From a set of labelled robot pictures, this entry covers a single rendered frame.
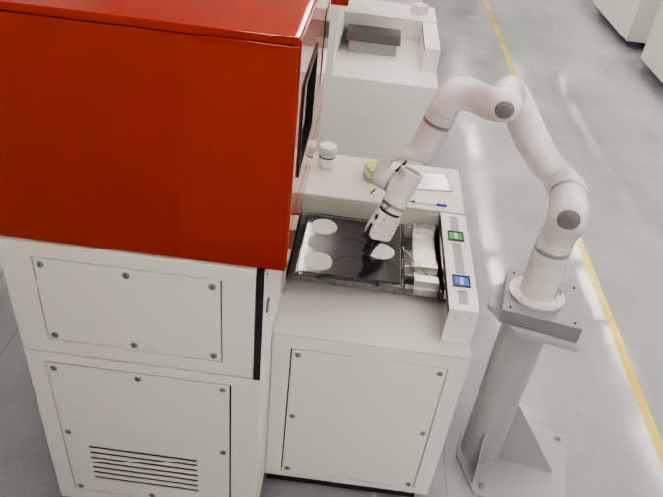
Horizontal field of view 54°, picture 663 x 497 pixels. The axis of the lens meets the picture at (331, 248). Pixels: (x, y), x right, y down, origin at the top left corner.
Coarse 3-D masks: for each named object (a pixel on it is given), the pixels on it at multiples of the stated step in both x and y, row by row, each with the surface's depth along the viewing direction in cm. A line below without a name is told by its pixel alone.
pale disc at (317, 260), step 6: (318, 252) 225; (306, 258) 222; (312, 258) 222; (318, 258) 222; (324, 258) 223; (330, 258) 223; (306, 264) 219; (312, 264) 219; (318, 264) 220; (324, 264) 220; (330, 264) 220
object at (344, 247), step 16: (336, 224) 241; (352, 224) 242; (304, 240) 230; (320, 240) 232; (336, 240) 232; (352, 240) 233; (304, 256) 222; (336, 256) 224; (352, 256) 225; (368, 256) 226; (320, 272) 216; (336, 272) 217; (352, 272) 218; (368, 272) 219; (384, 272) 220
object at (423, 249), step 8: (416, 240) 241; (424, 240) 241; (432, 240) 242; (416, 248) 236; (424, 248) 237; (432, 248) 237; (416, 256) 232; (424, 256) 233; (432, 256) 233; (416, 288) 218; (424, 288) 218; (432, 296) 219
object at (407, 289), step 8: (304, 280) 224; (312, 280) 224; (320, 280) 223; (328, 280) 223; (336, 280) 223; (360, 288) 224; (368, 288) 224; (376, 288) 223; (384, 288) 223; (392, 288) 223; (400, 288) 222; (408, 288) 222; (424, 296) 223
